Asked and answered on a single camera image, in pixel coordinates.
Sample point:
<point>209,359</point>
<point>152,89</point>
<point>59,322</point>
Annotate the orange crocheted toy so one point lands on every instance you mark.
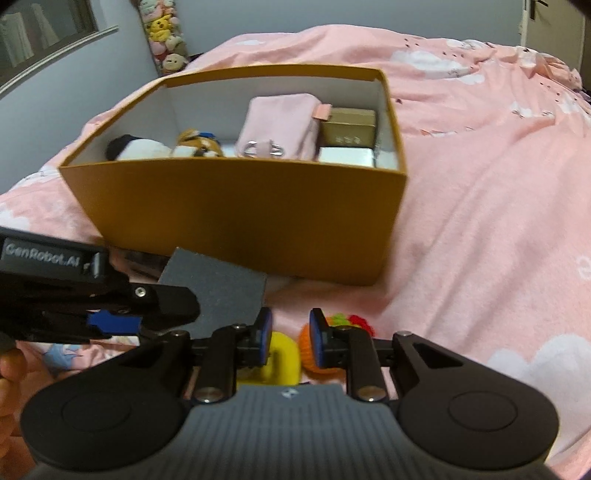
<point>303,346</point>

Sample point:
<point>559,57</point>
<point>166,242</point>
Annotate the small white box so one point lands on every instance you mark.
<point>344,156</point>

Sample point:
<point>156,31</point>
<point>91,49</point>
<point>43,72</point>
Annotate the pile of plush toys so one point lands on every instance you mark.
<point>164,30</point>

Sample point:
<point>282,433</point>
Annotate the beige door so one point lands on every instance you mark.
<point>554,27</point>

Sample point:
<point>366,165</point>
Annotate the yellow toy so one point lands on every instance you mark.
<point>284,360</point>

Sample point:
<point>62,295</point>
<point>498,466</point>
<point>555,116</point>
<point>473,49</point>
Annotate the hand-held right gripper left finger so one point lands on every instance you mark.
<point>264,334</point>

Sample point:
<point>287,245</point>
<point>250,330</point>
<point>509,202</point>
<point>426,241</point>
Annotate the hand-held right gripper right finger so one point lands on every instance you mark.
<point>315,339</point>

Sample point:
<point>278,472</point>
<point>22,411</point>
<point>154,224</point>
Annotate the brown plush toy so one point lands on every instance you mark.
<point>196,145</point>

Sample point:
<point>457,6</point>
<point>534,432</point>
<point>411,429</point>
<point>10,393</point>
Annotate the window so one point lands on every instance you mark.
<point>46,32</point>

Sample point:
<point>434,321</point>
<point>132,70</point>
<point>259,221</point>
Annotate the person's left hand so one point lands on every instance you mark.
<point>9,374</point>

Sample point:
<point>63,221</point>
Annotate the pink printed blanket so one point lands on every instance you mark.
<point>485,207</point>

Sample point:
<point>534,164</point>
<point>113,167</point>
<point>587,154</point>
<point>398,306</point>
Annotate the black and white plush toy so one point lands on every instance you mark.
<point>138,148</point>

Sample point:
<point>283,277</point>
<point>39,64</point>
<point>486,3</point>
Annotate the orange cardboard box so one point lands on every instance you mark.
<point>231,207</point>

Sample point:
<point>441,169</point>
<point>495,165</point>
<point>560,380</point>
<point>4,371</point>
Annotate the pink pouch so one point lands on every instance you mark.
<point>277,120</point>

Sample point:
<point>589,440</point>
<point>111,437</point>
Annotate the small gold box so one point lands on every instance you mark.
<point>348,129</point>

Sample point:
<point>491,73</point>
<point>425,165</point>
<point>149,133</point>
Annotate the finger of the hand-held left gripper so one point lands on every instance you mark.
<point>115,323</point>

